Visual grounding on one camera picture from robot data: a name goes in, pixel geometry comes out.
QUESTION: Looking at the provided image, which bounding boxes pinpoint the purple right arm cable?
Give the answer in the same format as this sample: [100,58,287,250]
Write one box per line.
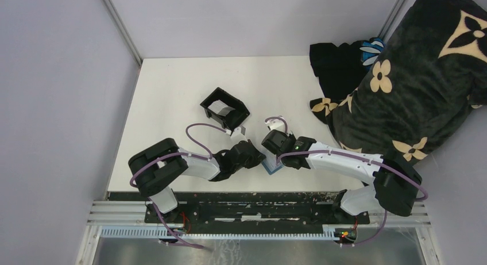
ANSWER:
[264,116,429,247]

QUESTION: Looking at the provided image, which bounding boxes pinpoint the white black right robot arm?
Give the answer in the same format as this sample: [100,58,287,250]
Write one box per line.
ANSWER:
[261,130,428,224]

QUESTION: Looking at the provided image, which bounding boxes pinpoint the stack of silver cards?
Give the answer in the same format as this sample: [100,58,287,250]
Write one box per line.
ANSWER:
[208,100,235,117]

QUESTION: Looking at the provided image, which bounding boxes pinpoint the black plastic card bin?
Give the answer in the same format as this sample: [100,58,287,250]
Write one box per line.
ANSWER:
[200,87,250,131]

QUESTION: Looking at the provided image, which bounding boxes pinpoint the light blue slotted cable duct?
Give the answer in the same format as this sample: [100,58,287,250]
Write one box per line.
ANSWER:
[99,225,339,241]

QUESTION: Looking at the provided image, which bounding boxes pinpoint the black floral fleece blanket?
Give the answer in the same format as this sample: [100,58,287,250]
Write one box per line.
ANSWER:
[309,0,486,164]

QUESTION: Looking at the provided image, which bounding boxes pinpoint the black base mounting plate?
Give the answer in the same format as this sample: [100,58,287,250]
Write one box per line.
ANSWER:
[163,192,370,235]

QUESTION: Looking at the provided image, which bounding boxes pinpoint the black cloth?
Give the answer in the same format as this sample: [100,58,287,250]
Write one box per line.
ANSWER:
[309,40,368,101]

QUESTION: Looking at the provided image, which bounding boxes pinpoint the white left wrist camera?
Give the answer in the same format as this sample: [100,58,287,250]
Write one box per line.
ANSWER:
[226,126,247,143]

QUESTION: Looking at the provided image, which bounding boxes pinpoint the blue white patterned cloth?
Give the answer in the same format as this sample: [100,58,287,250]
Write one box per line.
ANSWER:
[359,37,385,68]

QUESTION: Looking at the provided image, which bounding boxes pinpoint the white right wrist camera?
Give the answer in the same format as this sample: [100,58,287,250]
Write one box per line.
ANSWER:
[265,117,288,133]

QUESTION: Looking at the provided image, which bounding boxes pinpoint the blue leather card holder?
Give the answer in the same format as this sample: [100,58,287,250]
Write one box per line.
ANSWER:
[261,160,283,175]

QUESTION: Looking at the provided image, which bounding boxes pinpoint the aluminium frame rail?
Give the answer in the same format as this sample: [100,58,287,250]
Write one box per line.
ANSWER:
[87,201,146,226]

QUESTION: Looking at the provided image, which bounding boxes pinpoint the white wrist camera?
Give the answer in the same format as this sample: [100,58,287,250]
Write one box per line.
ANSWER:
[265,117,288,133]
[226,126,247,143]

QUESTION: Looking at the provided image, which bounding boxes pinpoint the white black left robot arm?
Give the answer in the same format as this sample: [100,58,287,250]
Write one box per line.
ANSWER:
[128,138,265,223]

